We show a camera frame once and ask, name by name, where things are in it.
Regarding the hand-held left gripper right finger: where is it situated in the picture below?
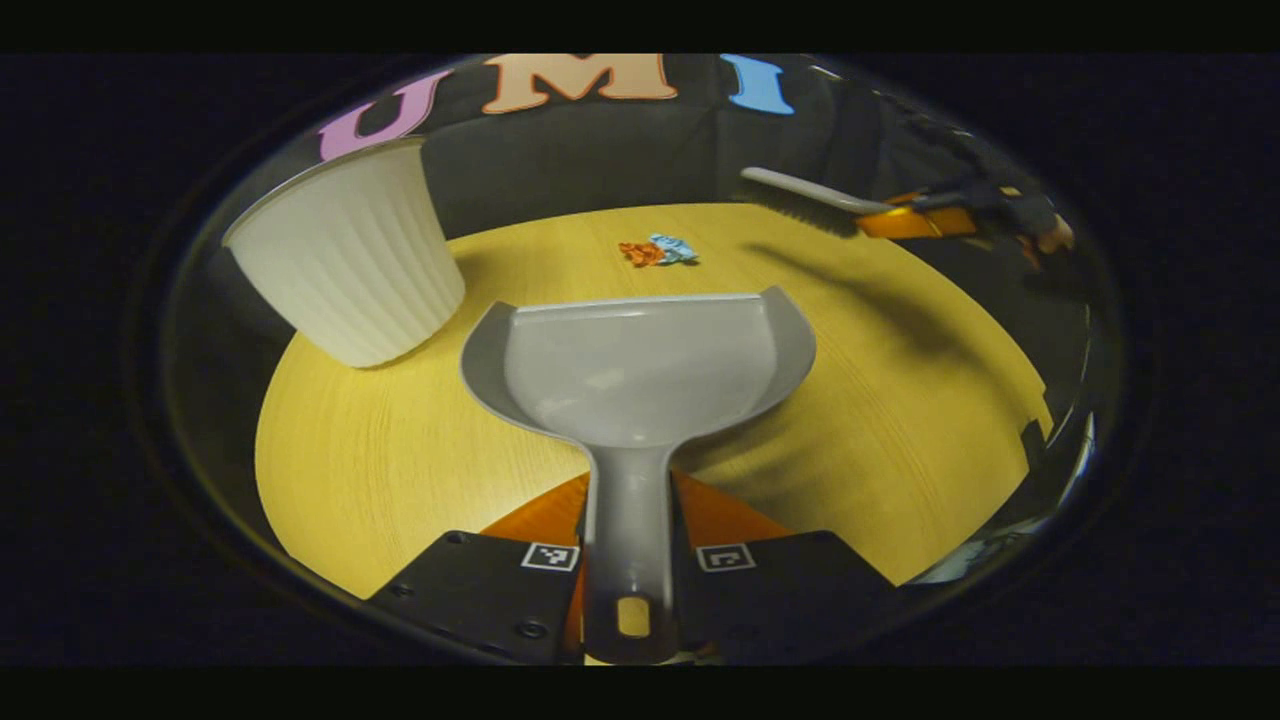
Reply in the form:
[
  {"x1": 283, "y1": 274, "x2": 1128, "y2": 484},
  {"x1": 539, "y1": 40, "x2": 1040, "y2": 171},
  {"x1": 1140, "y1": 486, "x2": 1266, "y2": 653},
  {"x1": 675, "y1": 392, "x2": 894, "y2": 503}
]
[{"x1": 670, "y1": 470, "x2": 903, "y2": 666}]

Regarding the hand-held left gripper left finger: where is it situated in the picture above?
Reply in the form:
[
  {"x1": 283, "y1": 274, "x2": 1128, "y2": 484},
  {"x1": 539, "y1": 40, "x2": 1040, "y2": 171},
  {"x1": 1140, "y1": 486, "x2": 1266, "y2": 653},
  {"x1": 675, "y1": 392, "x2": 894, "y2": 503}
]
[{"x1": 365, "y1": 470, "x2": 591, "y2": 666}]

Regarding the small grey broom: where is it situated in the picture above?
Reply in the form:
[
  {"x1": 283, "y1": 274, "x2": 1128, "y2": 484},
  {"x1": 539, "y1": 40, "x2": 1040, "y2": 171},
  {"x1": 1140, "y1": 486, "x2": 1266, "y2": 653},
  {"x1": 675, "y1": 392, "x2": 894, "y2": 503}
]
[{"x1": 740, "y1": 166, "x2": 901, "y2": 239}]

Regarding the grey plastic dustpan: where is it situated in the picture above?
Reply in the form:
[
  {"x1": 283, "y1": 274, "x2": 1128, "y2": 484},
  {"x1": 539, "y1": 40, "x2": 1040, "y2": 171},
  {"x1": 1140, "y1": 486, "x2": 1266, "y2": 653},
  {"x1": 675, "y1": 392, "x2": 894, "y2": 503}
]
[{"x1": 460, "y1": 285, "x2": 817, "y2": 666}]

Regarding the white ribbed garbage bin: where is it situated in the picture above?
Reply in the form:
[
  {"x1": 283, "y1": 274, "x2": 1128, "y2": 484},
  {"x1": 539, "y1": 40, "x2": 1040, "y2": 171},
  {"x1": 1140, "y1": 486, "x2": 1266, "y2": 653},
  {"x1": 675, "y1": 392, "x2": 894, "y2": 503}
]
[{"x1": 222, "y1": 137, "x2": 467, "y2": 369}]

